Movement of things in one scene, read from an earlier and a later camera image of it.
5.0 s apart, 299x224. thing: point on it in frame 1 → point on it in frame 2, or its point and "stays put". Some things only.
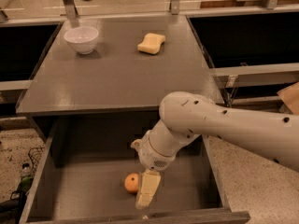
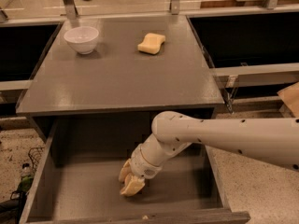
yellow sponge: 151,43 stays put
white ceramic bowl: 82,38 stays put
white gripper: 150,155 → 142,166
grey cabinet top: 114,92 stays put
